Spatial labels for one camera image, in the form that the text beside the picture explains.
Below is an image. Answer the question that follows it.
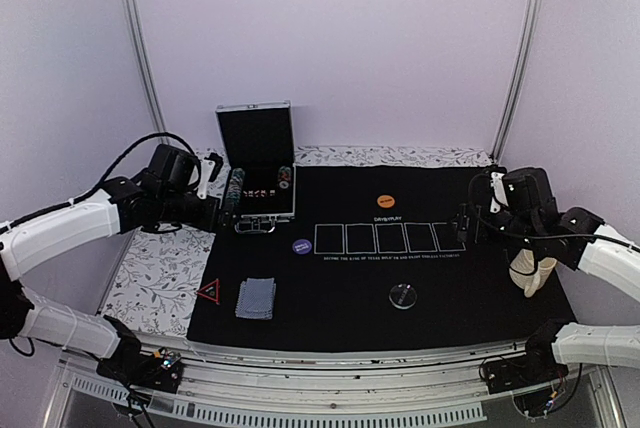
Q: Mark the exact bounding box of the red triangle all-in marker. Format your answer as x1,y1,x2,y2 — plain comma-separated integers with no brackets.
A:
196,278,220,305

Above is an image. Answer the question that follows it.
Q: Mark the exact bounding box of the floral white tablecloth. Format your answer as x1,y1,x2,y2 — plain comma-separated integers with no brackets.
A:
100,146,492,338

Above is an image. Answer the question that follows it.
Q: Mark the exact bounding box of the right aluminium frame post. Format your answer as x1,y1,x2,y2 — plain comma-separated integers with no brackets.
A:
491,0,543,162

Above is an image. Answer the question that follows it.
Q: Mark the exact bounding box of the aluminium poker chip case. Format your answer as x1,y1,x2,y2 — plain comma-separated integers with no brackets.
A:
216,101,297,235

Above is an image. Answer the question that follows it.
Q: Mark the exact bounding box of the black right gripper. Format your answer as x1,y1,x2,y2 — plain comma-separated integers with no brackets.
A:
449,203,540,251

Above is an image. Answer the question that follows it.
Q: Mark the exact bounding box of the red dice row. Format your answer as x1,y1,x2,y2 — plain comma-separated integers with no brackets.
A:
243,189,277,198

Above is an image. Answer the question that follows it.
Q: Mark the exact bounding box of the blue patterned card deck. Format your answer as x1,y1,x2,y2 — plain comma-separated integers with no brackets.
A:
235,278,276,320

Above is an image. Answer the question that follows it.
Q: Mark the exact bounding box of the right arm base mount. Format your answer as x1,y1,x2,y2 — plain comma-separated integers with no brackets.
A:
479,334,569,394

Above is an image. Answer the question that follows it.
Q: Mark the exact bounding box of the cream ribbed mug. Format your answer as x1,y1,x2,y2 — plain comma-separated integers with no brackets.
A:
509,249,557,298

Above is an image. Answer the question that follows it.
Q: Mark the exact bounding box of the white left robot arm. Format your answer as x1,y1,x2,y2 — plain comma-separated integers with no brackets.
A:
1,144,223,382

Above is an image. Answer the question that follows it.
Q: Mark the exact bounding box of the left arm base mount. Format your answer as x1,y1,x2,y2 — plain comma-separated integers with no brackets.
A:
96,339,184,394

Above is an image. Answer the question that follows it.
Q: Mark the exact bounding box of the long poker chip stack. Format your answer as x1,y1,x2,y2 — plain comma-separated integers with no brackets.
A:
224,168,245,219

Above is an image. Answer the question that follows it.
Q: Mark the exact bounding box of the orange big blind button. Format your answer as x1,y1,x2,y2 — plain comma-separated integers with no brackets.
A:
376,194,396,209

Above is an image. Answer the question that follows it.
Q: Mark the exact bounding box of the short poker chip stack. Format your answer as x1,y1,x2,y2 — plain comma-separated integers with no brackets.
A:
277,166,292,190

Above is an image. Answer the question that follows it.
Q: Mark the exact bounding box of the aluminium frame post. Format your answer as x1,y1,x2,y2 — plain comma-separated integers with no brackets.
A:
122,0,166,133
491,0,543,162

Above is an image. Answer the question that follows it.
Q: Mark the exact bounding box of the left aluminium frame post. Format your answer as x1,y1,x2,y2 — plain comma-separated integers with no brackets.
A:
122,0,166,133

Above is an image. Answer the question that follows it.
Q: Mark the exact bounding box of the black poker mat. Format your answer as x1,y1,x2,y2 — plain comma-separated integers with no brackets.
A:
187,167,574,353

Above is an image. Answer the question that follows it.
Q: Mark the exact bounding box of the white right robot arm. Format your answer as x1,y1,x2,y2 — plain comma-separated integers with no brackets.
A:
454,165,639,384

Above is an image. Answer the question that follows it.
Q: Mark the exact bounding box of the purple small blind button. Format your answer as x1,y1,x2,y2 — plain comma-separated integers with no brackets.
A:
292,239,313,255

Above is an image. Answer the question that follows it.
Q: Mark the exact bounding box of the clear dealer button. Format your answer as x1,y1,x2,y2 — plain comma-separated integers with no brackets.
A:
389,283,418,310

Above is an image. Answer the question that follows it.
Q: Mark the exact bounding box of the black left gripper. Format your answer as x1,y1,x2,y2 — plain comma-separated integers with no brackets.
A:
159,189,241,235

